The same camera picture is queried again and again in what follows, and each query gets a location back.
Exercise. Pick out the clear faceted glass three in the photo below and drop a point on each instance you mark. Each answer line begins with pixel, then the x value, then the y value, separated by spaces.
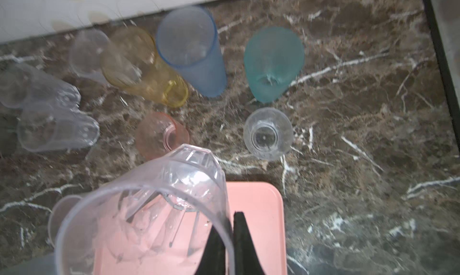
pixel 189 173

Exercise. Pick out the clear faceted glass two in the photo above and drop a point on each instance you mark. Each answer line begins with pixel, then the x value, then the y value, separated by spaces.
pixel 22 84

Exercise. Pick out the small clear round cup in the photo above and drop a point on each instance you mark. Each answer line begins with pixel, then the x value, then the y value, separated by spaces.
pixel 268 134

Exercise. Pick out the teal tall plastic tumbler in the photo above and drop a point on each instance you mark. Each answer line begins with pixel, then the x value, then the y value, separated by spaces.
pixel 273 58

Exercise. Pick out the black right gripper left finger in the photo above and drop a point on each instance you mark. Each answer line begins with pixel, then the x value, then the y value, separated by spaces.
pixel 213 261

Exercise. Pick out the clear faceted glass four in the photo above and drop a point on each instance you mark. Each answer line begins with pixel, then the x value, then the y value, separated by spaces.
pixel 47 127

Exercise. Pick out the clear faceted glass six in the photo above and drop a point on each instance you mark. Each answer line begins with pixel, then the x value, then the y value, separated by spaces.
pixel 84 55

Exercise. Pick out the pink plastic tray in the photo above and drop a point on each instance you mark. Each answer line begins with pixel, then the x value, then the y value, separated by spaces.
pixel 258 228

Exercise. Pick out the blue tall plastic tumbler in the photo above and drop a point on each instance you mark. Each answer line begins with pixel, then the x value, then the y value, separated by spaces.
pixel 187 40

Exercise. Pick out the frosted grey plastic cup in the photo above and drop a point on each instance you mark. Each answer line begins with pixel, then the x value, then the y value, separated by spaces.
pixel 37 266

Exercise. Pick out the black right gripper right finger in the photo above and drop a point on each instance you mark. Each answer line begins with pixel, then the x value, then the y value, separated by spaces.
pixel 246 259

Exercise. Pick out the yellow tall plastic tumbler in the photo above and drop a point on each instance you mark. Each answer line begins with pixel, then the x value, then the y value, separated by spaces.
pixel 131 62

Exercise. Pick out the small pink plastic cup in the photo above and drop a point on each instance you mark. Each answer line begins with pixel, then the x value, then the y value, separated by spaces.
pixel 158 134

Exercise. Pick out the clear faceted glass one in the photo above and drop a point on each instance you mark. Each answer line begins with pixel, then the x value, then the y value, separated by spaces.
pixel 59 213

